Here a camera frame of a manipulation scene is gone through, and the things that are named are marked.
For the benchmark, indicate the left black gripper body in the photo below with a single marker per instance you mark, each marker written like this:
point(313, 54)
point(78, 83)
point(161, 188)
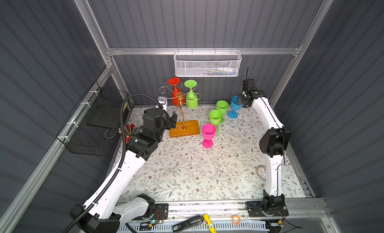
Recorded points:
point(169, 123)

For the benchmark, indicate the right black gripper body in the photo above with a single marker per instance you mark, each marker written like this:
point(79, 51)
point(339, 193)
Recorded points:
point(243, 101)

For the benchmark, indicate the blue wine glass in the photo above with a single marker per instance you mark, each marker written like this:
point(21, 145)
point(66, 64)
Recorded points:
point(235, 107)

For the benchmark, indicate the green wine glass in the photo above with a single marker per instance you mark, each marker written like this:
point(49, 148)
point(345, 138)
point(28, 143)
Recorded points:
point(215, 118)
point(191, 98)
point(222, 107)

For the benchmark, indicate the pink wine glass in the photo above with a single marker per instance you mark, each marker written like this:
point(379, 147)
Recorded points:
point(209, 132)

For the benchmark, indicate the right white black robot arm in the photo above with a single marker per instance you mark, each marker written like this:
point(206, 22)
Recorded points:
point(273, 144)

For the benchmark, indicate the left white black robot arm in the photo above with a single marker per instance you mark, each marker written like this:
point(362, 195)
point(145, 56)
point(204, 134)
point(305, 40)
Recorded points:
point(99, 214)

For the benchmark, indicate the red wine glass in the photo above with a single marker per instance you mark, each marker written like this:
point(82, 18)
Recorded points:
point(175, 91)

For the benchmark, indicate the red pencil cup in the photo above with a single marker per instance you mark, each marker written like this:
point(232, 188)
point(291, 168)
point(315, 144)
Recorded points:
point(129, 131)

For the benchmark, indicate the clear tape roll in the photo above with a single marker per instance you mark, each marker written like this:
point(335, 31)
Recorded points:
point(261, 172)

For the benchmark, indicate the yellow glue tube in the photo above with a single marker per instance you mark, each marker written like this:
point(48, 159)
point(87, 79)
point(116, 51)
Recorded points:
point(209, 223)

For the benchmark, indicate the black stapler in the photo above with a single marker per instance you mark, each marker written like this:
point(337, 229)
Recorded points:
point(187, 224)

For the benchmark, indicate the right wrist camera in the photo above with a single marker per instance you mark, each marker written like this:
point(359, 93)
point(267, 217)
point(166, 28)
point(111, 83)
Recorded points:
point(248, 85)

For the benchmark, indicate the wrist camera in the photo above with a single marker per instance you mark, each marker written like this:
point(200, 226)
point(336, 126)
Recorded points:
point(163, 101)
point(248, 85)

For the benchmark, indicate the wooden base wire glass rack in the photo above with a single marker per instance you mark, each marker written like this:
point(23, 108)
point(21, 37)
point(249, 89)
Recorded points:
point(184, 128)

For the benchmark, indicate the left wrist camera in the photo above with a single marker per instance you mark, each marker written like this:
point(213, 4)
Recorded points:
point(163, 101)

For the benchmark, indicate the white wire wall basket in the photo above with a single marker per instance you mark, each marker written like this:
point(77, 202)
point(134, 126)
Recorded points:
point(207, 63)

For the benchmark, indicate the black wire wall basket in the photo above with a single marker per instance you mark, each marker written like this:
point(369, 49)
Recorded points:
point(93, 127)

